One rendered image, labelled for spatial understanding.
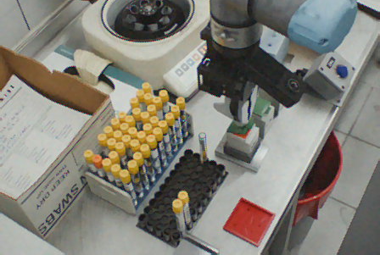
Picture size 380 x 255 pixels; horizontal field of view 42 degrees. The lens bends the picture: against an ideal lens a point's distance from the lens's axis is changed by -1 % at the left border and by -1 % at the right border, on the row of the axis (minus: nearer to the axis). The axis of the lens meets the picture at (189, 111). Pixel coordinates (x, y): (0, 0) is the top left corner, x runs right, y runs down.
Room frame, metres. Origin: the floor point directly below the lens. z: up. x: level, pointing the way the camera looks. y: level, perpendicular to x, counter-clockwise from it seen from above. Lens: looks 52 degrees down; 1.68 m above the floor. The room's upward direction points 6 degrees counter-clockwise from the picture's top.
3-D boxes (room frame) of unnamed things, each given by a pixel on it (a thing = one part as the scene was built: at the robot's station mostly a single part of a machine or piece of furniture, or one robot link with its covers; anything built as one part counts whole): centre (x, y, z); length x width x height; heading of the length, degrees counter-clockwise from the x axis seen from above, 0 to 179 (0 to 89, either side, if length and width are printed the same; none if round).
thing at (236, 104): (0.50, -0.08, 1.06); 0.05 x 0.02 x 0.09; 146
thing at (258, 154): (0.52, -0.09, 0.89); 0.09 x 0.05 x 0.04; 56
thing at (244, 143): (0.52, -0.09, 0.92); 0.05 x 0.04 x 0.06; 56
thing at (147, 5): (0.83, 0.07, 0.97); 0.15 x 0.15 x 0.07
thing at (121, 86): (0.70, 0.19, 0.92); 0.24 x 0.12 x 0.10; 54
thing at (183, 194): (0.44, 0.03, 0.93); 0.17 x 0.09 x 0.11; 144
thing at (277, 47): (0.73, -0.19, 0.92); 0.10 x 0.07 x 0.10; 150
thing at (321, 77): (0.67, -0.27, 0.92); 0.13 x 0.07 x 0.08; 54
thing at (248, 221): (0.38, -0.08, 0.88); 0.07 x 0.07 x 0.01; 54
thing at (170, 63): (0.82, 0.05, 0.94); 0.30 x 0.24 x 0.12; 45
